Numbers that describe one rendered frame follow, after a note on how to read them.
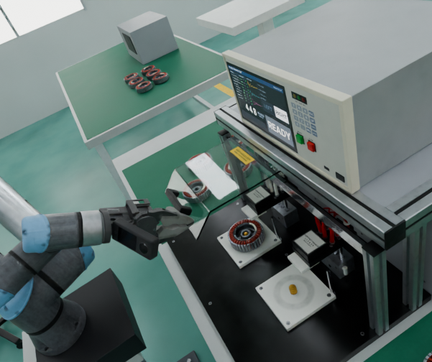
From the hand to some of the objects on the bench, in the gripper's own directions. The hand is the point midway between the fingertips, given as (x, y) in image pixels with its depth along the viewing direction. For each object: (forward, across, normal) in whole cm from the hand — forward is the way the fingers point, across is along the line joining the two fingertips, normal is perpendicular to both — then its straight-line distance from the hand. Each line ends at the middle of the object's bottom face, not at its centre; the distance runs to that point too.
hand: (190, 223), depth 89 cm
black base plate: (+30, +18, +1) cm, 35 cm away
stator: (+27, +16, -11) cm, 33 cm away
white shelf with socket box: (+79, -10, -90) cm, 120 cm away
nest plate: (+27, +17, +13) cm, 35 cm away
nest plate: (+28, +17, -11) cm, 34 cm away
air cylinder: (+40, +10, -11) cm, 43 cm away
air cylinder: (+40, +10, +13) cm, 43 cm away
